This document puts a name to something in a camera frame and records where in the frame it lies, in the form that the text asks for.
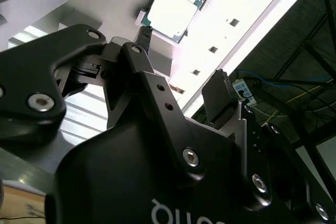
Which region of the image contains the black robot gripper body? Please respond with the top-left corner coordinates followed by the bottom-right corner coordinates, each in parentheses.
top-left (44, 118), bottom-right (328, 224)

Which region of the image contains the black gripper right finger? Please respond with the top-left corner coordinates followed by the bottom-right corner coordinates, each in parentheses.
top-left (201, 69), bottom-right (335, 222)

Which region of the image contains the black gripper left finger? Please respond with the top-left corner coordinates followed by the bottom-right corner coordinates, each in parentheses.
top-left (0, 24), bottom-right (207, 188)

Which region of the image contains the silver CPU with green edge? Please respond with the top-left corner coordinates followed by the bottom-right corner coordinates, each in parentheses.
top-left (145, 0), bottom-right (206, 43)

